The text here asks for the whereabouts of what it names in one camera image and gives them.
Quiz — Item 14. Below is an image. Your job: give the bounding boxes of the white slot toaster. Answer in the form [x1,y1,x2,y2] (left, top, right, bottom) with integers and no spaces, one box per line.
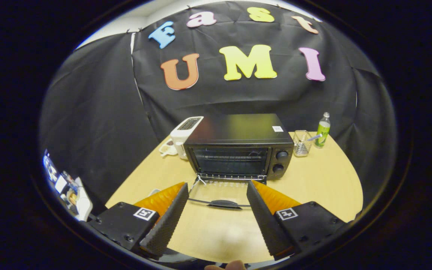
[170,116,204,161]

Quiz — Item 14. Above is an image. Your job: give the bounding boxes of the green label plastic bottle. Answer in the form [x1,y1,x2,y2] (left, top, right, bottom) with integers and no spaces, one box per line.
[315,112,331,149]

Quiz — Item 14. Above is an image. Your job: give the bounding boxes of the black toaster oven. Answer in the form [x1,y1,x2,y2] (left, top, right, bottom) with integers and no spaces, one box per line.
[184,114,295,210]

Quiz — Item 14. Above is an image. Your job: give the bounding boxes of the small white snack dish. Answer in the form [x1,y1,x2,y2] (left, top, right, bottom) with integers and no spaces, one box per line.
[158,138,178,157]

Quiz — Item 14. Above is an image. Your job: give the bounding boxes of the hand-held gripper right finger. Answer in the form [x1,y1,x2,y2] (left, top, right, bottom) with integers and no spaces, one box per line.
[247,180,348,261]

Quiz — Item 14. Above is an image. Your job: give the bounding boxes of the white tray with clutter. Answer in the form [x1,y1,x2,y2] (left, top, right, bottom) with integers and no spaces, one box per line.
[43,149,93,222]

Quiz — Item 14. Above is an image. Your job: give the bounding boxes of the wire mesh holder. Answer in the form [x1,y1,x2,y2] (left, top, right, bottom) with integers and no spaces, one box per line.
[293,130,313,157]

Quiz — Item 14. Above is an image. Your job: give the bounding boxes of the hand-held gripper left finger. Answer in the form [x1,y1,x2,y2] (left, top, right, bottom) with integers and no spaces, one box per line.
[88,182,189,259]

